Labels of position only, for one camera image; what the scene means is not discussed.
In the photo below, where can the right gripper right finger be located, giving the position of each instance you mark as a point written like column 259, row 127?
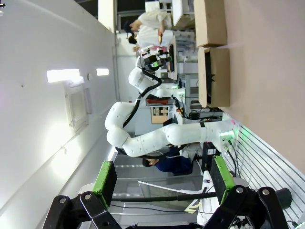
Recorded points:
column 220, row 179

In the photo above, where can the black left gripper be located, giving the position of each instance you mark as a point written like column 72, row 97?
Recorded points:
column 151, row 63

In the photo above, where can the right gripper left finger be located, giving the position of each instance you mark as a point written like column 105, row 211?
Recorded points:
column 104, row 183

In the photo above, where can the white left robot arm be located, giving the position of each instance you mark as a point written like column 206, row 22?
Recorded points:
column 155, row 140

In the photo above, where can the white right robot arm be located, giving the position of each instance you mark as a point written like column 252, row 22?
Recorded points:
column 206, row 181

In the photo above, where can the black controller box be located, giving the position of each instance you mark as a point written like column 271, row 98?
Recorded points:
column 209, row 152

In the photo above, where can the large cardboard box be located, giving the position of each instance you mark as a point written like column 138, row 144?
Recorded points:
column 220, row 78

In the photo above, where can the small cardboard box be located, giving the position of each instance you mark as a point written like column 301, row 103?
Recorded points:
column 209, row 21

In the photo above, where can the dark haired person in white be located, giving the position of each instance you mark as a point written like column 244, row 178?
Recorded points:
column 147, row 35

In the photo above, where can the capped person in white coat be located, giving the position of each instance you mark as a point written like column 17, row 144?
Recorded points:
column 152, row 20

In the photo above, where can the seated person in navy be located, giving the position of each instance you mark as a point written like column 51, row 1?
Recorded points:
column 174, row 164

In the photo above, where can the grey slotted aluminium plate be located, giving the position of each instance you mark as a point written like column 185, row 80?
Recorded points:
column 267, row 162

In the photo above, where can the short ceiling light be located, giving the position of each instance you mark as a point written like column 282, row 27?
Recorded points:
column 102, row 72

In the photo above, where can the black mesh pen cup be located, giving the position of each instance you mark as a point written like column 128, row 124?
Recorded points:
column 284, row 195

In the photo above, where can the ceiling air conditioner vent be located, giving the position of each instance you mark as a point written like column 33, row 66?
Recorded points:
column 77, row 107

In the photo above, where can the long ceiling light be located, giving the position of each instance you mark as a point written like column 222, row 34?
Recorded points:
column 63, row 75

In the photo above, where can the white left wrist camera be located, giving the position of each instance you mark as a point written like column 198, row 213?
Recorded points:
column 146, row 48

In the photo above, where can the aluminium frame rack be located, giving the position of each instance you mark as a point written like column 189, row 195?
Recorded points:
column 188, row 81

